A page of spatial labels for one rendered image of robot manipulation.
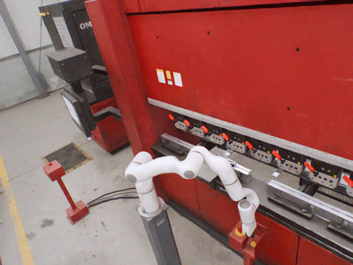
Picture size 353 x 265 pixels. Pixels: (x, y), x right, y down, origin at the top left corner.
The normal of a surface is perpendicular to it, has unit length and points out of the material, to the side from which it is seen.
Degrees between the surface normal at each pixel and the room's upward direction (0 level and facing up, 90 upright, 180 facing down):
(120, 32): 90
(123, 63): 90
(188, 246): 0
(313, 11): 90
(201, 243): 0
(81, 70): 90
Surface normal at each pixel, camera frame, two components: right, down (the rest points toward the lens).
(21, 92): 0.61, 0.32
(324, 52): -0.72, 0.47
